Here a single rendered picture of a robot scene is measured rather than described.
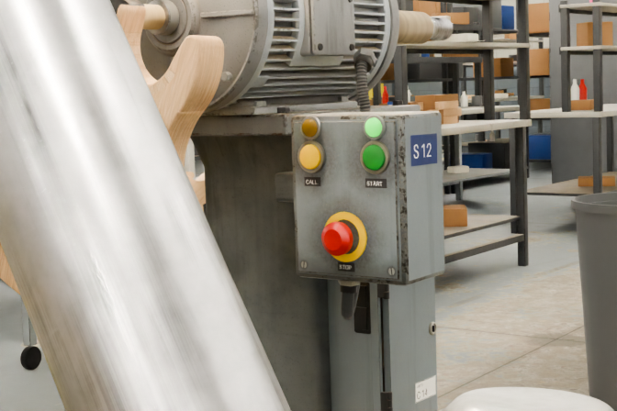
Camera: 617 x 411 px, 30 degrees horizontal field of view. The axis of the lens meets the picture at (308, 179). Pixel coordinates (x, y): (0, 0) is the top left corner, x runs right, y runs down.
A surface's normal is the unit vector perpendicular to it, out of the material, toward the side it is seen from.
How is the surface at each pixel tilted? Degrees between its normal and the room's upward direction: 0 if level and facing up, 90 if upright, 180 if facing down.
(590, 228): 93
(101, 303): 75
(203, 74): 108
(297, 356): 90
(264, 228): 90
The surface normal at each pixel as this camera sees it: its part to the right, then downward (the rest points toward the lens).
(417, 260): 0.82, 0.02
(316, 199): -0.58, 0.09
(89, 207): 0.03, -0.29
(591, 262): -0.92, 0.12
